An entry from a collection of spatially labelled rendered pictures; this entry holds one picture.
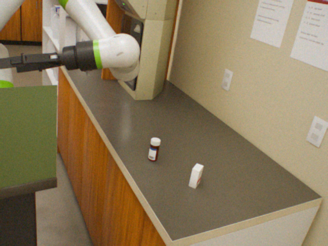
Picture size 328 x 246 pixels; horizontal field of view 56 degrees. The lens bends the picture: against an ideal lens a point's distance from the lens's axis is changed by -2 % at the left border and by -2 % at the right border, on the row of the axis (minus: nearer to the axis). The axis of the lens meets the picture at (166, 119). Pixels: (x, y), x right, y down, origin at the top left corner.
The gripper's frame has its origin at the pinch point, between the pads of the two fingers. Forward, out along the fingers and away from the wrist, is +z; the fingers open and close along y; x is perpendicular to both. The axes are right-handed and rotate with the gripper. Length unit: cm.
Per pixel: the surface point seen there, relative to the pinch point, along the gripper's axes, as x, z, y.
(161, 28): 21, -56, 74
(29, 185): -39.3, 2.8, 5.1
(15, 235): -60, 16, 18
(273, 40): 3, -104, 40
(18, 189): -39.9, 6.4, 3.7
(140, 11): 30, -46, 66
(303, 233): -81, -98, 18
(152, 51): 9, -50, 78
